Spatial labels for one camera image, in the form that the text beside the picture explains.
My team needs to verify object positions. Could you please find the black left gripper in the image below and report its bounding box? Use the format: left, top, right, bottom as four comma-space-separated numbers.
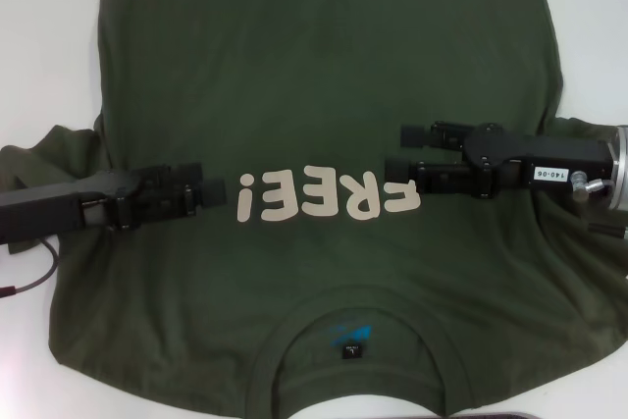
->
0, 162, 227, 244

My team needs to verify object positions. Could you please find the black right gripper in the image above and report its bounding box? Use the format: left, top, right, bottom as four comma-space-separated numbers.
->
386, 120, 619, 199

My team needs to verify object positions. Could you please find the dark green FREE! t-shirt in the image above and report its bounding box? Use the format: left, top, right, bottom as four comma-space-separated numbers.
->
0, 0, 628, 419

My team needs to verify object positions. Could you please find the dark robot torso edge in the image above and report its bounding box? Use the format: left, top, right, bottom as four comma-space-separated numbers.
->
404, 410, 558, 419

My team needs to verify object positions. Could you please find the dark left gripper cable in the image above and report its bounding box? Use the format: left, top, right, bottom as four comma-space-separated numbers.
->
0, 236, 61, 298

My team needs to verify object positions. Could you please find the right gripper cable with connector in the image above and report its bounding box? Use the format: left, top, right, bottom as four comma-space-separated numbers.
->
570, 169, 628, 243

